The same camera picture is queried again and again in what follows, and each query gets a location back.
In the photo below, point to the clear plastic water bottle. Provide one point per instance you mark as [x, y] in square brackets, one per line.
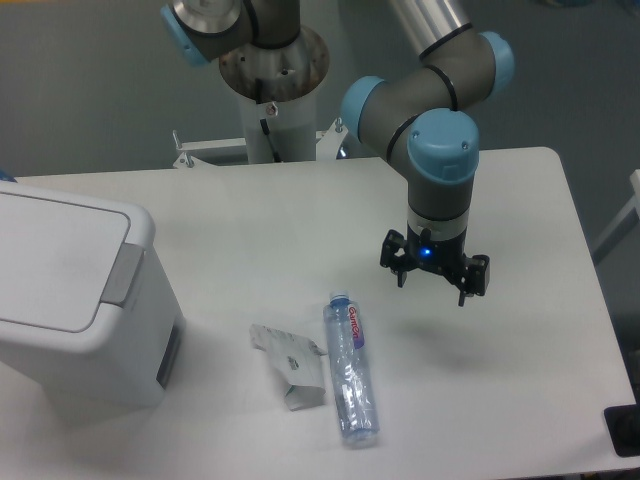
[350, 371]

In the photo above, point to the white pedestal base frame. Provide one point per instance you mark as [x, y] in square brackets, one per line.
[233, 151]

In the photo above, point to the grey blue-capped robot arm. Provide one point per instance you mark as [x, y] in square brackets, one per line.
[418, 125]

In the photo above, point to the white frame at right edge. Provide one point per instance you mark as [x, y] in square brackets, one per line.
[621, 225]

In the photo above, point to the black device at table edge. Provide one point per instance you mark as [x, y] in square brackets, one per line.
[623, 426]

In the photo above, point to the crumpled white paper carton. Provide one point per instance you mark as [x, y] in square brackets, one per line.
[296, 360]

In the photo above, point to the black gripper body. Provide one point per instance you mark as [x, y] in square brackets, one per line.
[445, 258]

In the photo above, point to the white trash can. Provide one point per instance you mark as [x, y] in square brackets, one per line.
[86, 305]

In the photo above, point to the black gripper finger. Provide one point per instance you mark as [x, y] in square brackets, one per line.
[394, 257]
[475, 277]

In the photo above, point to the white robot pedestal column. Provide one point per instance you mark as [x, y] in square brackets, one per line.
[276, 91]

